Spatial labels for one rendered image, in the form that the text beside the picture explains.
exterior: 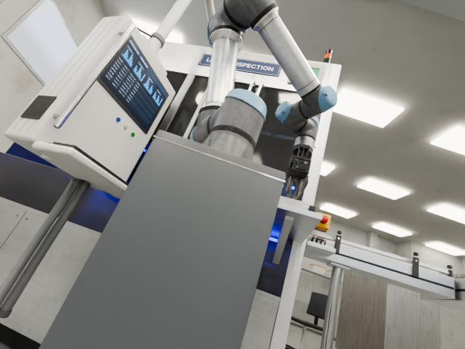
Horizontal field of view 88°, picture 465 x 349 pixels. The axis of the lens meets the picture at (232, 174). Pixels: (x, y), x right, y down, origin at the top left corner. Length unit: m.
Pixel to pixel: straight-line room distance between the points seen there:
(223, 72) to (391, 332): 5.18
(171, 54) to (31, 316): 1.81
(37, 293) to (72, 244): 0.25
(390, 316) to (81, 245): 4.97
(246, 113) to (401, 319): 5.28
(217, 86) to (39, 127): 0.69
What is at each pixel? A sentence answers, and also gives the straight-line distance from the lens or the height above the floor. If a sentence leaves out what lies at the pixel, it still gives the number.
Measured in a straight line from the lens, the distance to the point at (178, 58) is 2.07.
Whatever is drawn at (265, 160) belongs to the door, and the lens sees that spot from 1.40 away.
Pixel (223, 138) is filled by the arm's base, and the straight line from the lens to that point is 0.53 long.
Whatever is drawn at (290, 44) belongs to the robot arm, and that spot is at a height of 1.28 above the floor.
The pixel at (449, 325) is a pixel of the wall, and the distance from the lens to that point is 13.28.
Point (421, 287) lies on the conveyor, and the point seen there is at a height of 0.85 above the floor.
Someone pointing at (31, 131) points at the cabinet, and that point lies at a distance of 1.16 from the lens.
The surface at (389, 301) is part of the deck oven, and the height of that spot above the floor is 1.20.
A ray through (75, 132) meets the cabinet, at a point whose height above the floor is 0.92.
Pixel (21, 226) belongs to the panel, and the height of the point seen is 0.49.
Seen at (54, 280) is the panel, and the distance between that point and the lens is 1.57.
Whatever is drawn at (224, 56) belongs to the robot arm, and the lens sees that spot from 0.85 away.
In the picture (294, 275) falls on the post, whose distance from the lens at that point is 1.22.
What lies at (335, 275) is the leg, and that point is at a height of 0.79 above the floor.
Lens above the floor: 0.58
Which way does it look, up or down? 23 degrees up
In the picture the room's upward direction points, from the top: 20 degrees clockwise
